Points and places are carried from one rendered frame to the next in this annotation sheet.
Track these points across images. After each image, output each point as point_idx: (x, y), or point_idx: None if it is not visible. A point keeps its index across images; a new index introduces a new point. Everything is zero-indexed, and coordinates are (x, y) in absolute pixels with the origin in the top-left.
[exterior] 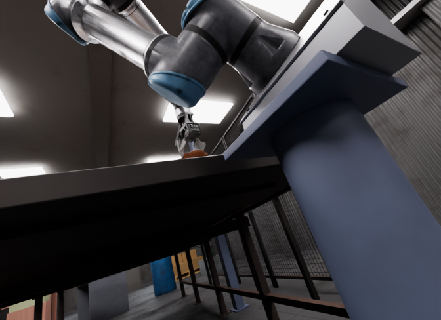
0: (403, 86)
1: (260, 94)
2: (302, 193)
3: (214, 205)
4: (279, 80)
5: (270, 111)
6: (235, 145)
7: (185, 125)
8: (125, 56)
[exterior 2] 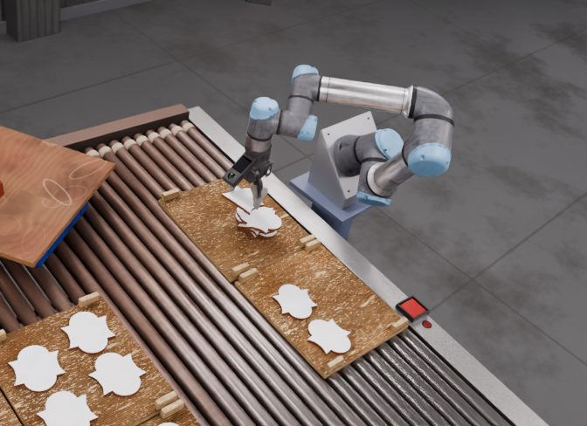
0: None
1: (355, 184)
2: (342, 230)
3: None
4: None
5: (370, 208)
6: (351, 218)
7: (270, 166)
8: (396, 184)
